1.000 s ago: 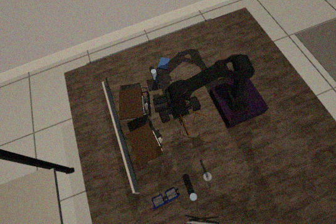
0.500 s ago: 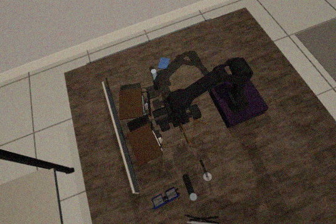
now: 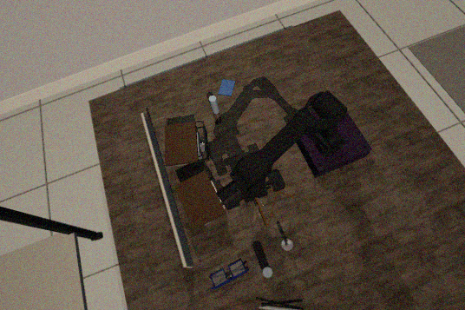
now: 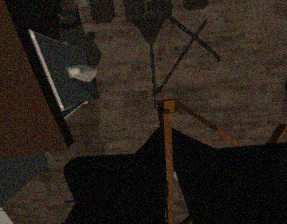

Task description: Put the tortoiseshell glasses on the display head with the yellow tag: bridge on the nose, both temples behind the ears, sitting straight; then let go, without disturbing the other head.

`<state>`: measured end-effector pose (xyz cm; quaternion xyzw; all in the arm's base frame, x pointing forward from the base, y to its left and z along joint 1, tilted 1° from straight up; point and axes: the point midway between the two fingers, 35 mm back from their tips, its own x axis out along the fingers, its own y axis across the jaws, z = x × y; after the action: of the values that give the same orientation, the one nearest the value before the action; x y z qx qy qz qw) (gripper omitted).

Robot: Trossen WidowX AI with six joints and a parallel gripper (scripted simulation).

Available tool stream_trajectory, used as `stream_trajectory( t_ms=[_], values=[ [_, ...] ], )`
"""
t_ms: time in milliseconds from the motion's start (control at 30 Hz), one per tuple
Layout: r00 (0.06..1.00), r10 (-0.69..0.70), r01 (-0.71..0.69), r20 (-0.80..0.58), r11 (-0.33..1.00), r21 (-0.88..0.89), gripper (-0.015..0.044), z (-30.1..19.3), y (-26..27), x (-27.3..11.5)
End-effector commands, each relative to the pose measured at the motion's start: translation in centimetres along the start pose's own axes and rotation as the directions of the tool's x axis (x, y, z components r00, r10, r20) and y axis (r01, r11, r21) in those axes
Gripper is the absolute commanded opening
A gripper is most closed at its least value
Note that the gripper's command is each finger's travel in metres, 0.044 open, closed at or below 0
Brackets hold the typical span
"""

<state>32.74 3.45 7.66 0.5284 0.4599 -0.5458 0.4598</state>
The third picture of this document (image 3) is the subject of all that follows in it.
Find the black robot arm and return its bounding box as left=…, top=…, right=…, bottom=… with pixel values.
left=216, top=90, right=347, bottom=210

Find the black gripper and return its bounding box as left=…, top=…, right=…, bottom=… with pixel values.
left=244, top=169, right=285, bottom=203

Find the blue flat rectangular block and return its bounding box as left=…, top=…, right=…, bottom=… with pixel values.
left=218, top=79, right=235, bottom=96

